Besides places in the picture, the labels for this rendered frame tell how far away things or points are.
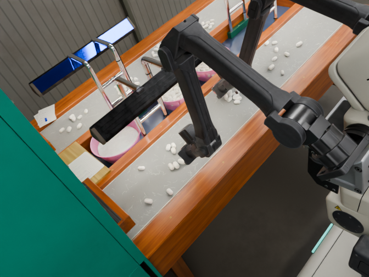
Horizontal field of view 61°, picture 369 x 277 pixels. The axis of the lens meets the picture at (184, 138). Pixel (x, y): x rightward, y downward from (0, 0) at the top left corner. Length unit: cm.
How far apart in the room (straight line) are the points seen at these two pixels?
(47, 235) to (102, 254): 21
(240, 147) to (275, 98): 63
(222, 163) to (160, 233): 37
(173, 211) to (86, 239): 45
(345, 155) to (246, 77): 27
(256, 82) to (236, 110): 80
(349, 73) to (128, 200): 97
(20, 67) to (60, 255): 211
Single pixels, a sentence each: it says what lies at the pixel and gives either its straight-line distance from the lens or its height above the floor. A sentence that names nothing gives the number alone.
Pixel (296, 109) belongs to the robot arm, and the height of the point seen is 127.
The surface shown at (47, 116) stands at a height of 77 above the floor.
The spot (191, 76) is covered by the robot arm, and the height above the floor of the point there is 127.
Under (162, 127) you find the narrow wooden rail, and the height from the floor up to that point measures 77.
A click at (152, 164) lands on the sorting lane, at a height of 74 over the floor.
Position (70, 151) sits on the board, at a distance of 169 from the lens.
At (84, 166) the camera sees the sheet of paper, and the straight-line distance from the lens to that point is 156.
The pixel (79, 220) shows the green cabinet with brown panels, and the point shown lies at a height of 119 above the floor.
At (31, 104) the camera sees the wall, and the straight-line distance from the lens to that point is 292.
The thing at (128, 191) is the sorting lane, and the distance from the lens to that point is 141.
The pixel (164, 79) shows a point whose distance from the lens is 127.
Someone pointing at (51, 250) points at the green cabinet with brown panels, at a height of 118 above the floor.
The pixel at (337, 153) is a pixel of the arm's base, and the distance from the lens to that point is 74.
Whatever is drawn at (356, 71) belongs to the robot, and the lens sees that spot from 77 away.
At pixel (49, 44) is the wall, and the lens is 285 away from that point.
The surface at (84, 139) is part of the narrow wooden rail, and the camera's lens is 172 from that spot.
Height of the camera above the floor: 180
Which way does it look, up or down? 45 degrees down
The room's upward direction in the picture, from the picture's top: 21 degrees counter-clockwise
